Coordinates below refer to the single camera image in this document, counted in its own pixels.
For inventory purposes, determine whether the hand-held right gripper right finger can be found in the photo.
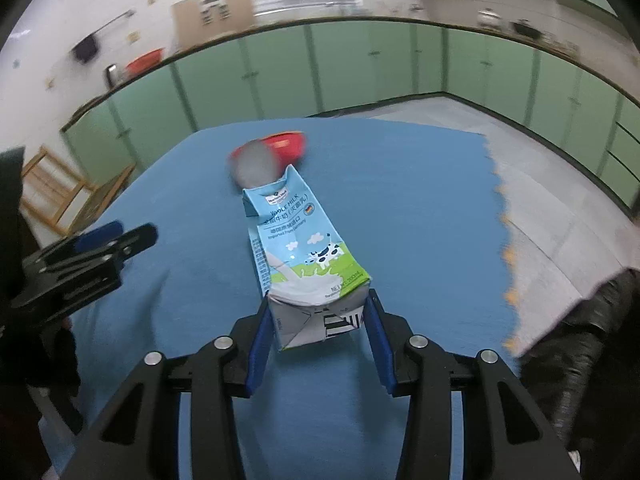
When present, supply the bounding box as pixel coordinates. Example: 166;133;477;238
362;287;581;480

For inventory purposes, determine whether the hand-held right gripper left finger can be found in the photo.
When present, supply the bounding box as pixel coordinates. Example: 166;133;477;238
72;300;276;480

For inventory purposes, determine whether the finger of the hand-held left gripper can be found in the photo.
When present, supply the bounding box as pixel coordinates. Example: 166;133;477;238
20;221;124;271
10;225;159;311

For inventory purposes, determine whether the milk carton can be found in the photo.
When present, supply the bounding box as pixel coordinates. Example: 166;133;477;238
241;163;372;353

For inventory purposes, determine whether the bin with black bag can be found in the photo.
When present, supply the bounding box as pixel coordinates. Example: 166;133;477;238
517;267;640;480

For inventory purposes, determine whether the wooden chair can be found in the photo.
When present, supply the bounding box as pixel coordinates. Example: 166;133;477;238
20;145;138;236

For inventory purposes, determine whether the blue tablecloth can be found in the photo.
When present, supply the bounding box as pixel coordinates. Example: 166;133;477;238
40;117;518;480

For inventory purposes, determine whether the red snack bowl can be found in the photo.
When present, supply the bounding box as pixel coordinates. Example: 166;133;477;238
227;131;307;192

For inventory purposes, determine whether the red plastic basin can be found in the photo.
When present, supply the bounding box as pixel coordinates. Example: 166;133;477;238
125;47;166;76

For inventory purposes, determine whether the brown cardboard sheet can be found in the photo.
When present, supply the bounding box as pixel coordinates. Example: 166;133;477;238
171;0;256;46

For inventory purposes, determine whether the green base cabinet row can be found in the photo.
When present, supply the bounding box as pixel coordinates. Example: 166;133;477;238
60;17;640;221

